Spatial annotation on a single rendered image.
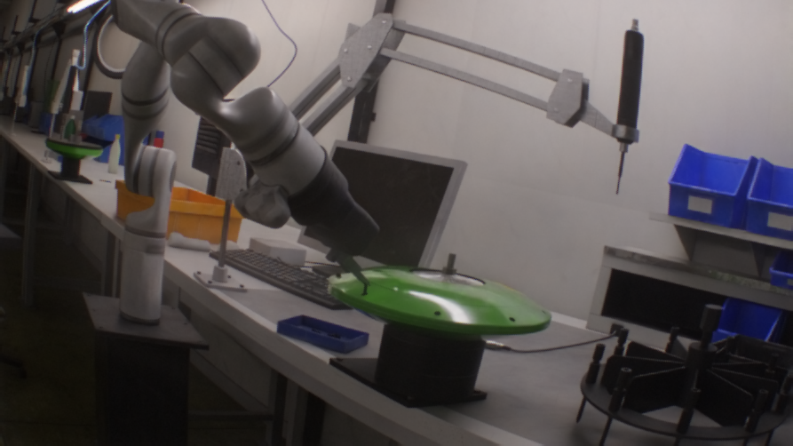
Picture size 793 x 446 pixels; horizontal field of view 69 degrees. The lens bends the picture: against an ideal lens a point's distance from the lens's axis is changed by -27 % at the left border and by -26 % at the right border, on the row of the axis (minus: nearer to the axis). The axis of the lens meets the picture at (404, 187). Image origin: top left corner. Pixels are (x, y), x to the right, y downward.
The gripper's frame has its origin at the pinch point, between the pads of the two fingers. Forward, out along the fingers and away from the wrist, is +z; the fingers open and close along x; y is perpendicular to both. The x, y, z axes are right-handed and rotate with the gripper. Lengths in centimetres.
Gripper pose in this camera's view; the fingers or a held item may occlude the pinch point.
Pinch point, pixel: (367, 284)
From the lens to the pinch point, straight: 94.1
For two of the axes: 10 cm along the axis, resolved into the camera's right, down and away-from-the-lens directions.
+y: 5.5, -7.5, 3.7
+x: -6.8, -1.5, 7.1
